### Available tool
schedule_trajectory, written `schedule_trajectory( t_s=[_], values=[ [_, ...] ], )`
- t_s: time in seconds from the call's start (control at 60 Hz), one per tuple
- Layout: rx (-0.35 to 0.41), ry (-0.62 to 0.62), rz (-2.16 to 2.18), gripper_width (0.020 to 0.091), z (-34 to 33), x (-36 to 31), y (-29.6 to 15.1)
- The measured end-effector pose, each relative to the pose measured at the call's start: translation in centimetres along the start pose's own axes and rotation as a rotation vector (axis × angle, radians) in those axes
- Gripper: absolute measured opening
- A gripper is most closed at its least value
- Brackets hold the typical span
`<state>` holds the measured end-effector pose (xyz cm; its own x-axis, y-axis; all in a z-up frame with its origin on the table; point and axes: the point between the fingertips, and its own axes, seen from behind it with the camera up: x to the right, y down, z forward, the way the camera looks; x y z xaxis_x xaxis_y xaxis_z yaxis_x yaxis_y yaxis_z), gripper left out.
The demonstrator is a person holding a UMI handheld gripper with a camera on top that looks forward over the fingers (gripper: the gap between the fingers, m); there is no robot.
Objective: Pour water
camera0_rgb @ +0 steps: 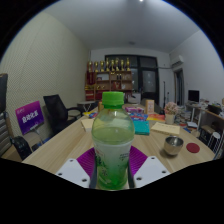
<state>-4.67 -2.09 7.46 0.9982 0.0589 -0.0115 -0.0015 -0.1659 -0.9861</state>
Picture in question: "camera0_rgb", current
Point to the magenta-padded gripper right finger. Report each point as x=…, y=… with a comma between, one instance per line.
x=138, y=161

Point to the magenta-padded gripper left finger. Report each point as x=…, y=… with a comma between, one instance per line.
x=85, y=163

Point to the green-capped drink bottle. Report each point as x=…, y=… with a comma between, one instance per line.
x=112, y=140

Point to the teal book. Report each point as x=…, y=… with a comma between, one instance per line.
x=142, y=127

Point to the small metal cup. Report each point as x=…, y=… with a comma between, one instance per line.
x=173, y=146

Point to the pale yellow notebook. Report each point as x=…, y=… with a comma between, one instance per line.
x=87, y=124

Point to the tan paper envelope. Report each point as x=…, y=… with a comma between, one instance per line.
x=165, y=128

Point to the blue patterned book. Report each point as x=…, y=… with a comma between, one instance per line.
x=139, y=116

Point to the orange book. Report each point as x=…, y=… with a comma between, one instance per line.
x=156, y=117

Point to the pink flat box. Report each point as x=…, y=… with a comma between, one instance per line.
x=135, y=109

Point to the small tan carton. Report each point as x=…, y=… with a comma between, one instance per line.
x=149, y=106

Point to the flat round red coaster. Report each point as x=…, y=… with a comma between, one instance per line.
x=193, y=148

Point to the black office chair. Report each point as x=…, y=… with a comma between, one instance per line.
x=56, y=113

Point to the potted pink flowers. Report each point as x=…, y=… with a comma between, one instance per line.
x=171, y=111

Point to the black bag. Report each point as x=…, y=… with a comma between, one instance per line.
x=21, y=146

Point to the purple sign board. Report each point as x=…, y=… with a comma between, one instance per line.
x=29, y=116

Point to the dark glass door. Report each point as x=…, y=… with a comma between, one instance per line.
x=148, y=80

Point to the wooden shelf unit with trophies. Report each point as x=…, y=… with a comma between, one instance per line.
x=100, y=81

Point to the grey striped cushion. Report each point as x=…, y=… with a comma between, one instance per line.
x=4, y=136

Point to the long wooden side desk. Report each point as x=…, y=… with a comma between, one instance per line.
x=210, y=115

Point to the black computer monitor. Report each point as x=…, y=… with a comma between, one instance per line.
x=193, y=95

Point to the black suitcase with brown trim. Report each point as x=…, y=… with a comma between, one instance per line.
x=2, y=93

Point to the white wall air conditioner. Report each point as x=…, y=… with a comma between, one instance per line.
x=177, y=61

